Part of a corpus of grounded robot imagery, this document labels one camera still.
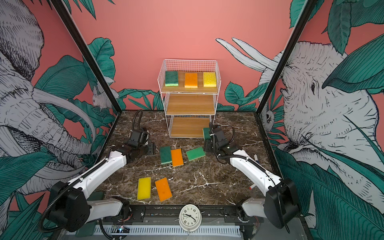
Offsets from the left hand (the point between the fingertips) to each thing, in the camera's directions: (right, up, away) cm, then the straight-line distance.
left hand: (151, 144), depth 85 cm
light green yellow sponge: (+26, -7, +9) cm, 28 cm away
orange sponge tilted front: (+8, -25, -3) cm, 26 cm away
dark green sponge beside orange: (+6, -8, +10) cm, 14 cm away
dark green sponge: (+33, +5, -1) cm, 33 cm away
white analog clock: (+23, -33, -15) cm, 43 cm away
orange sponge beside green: (+13, -9, +10) cm, 19 cm away
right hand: (+32, +2, -2) cm, 32 cm away
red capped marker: (+58, -24, -2) cm, 63 cm away
